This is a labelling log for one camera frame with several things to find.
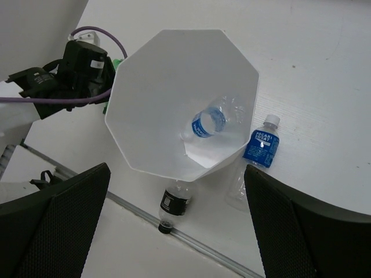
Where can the aluminium table edge rail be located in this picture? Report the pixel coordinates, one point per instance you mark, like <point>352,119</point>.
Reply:
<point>181,236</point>

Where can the blue Pocari Sweat bottle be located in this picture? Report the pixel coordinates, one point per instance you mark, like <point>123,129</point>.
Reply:
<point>259,152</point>

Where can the clear bottle blue label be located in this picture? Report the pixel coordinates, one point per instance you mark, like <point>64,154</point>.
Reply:
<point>224,115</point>

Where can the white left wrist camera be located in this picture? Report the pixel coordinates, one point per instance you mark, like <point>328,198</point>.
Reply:
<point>89,37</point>

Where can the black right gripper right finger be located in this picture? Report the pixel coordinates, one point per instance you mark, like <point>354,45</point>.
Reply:
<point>301,236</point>

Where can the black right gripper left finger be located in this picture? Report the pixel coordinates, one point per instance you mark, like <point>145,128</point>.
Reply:
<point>49,233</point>

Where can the white octagonal plastic bin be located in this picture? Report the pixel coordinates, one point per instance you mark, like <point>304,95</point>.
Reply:
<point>162,86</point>

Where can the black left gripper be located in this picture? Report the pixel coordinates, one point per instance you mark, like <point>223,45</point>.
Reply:
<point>83,76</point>

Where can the green plastic soda bottle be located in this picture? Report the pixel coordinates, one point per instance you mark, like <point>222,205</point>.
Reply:
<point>116,62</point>

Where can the clear bottle black label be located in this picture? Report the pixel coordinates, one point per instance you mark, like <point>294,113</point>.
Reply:
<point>173,206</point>

